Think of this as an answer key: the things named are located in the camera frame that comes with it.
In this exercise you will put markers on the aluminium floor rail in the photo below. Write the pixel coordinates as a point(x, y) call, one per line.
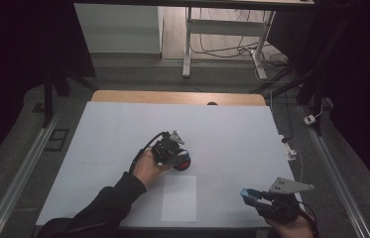
point(338, 178)
point(20, 175)

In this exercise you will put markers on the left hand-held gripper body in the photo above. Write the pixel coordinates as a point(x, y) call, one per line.
point(167, 150)

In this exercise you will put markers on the black metal stand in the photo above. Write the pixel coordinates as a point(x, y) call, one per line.
point(308, 82)
point(48, 95)

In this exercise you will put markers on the black table grommet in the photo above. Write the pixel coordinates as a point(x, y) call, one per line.
point(212, 103)

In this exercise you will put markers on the small white adapter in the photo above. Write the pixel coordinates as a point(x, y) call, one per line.
point(309, 119)

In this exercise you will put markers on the large white table mat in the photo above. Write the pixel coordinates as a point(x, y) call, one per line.
point(225, 132)

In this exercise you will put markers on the round red ink pad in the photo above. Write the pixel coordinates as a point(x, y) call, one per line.
point(184, 164)

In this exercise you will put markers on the person's right hand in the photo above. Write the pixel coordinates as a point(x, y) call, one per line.
point(293, 229)

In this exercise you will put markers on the small blue box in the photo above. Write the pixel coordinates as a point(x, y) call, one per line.
point(248, 193)

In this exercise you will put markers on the person's left hand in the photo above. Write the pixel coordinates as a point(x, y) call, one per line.
point(147, 170)

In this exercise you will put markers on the dark curtain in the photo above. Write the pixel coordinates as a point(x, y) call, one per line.
point(364, 82)
point(7, 66)

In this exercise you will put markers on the white paper sheet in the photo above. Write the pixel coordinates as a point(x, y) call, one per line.
point(179, 201)

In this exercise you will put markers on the white power strip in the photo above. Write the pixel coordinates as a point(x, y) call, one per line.
point(289, 150)

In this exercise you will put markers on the white desk frame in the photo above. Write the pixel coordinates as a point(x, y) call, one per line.
point(225, 27)

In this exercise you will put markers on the wooden table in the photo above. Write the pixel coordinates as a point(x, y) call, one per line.
point(159, 96)

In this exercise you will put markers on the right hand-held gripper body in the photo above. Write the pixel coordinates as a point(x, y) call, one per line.
point(281, 206)

